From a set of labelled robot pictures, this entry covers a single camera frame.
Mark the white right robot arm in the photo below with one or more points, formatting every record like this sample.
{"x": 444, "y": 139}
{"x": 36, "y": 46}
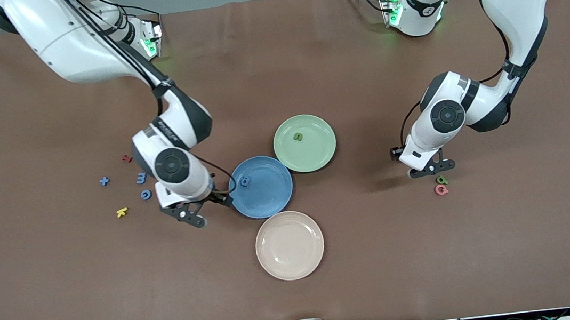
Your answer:
{"x": 62, "y": 40}

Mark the pink foam letter G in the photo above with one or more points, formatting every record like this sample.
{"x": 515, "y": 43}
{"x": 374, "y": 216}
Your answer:
{"x": 437, "y": 191}

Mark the yellow foam letter K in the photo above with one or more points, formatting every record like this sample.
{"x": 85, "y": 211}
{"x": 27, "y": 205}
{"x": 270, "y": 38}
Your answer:
{"x": 122, "y": 212}

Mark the green foam letter S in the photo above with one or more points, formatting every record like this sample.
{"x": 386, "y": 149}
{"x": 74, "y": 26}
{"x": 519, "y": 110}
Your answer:
{"x": 298, "y": 137}

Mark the red foam letter I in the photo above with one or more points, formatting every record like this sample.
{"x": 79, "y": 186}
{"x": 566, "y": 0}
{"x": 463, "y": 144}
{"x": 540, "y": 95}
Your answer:
{"x": 127, "y": 158}

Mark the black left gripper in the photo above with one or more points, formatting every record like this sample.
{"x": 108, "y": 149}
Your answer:
{"x": 397, "y": 153}

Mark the beige plate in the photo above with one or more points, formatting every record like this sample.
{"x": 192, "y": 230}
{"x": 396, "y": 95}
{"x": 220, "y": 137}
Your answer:
{"x": 289, "y": 245}

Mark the brown table mat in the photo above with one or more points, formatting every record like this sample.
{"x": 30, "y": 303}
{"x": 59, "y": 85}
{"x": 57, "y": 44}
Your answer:
{"x": 64, "y": 292}

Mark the green foam letter a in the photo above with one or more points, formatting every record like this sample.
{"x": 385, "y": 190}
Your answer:
{"x": 442, "y": 180}

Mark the blue foam plus sign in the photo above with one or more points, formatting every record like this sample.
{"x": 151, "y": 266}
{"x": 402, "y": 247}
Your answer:
{"x": 104, "y": 181}

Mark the blue plate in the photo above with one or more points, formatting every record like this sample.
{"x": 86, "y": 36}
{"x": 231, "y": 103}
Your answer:
{"x": 263, "y": 200}

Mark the blue foam letter G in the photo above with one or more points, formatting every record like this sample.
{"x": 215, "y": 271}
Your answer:
{"x": 142, "y": 196}

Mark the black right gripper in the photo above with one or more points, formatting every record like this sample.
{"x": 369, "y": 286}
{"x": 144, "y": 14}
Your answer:
{"x": 218, "y": 196}

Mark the blue foam letter e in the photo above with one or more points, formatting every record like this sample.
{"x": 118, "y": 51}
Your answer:
{"x": 245, "y": 182}
{"x": 141, "y": 177}

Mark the green plate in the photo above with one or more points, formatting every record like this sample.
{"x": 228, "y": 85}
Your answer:
{"x": 311, "y": 157}

